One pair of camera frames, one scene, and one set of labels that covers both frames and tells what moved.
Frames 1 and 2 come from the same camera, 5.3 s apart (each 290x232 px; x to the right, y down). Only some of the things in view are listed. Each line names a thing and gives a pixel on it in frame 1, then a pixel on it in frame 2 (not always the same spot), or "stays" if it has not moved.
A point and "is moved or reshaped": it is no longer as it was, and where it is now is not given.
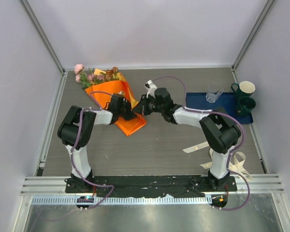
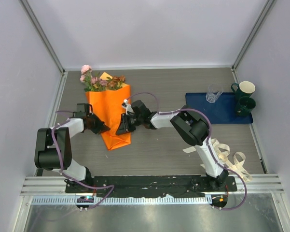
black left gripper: (131, 115) -> (101, 128)
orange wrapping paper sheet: (100, 93) is moved or reshaped
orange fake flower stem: (112, 74) -> (116, 82)
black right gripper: (144, 102) -> (125, 127)
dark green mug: (246, 105) stays
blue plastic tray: (227, 102) stays
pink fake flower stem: (81, 76) -> (86, 77)
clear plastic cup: (213, 92) stays
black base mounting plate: (146, 185) stays
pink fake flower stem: (94, 79) is moved or reshaped
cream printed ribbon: (237, 162) stays
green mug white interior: (243, 88) stays
